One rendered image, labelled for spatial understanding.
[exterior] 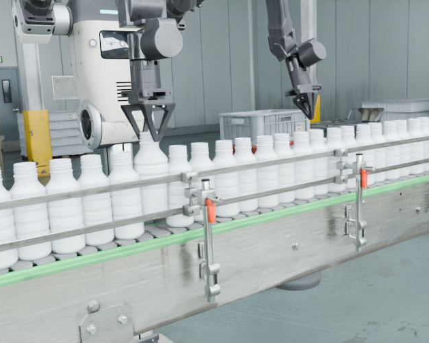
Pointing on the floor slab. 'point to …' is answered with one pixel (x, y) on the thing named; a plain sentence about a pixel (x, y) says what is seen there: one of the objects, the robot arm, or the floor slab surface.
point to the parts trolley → (340, 122)
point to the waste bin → (302, 282)
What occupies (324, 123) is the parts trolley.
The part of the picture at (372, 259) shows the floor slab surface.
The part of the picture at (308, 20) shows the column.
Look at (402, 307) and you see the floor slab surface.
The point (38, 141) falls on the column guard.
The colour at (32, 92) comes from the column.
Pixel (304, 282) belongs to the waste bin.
